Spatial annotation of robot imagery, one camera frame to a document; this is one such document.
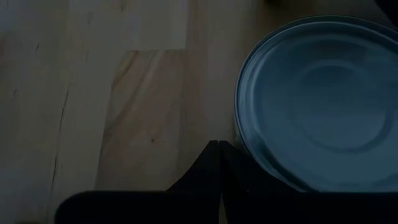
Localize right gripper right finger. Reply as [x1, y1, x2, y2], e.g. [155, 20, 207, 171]
[219, 139, 398, 224]

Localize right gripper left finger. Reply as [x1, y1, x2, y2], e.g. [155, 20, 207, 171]
[54, 139, 221, 224]

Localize tuna can green white label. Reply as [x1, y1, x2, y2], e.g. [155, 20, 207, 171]
[233, 14, 398, 192]

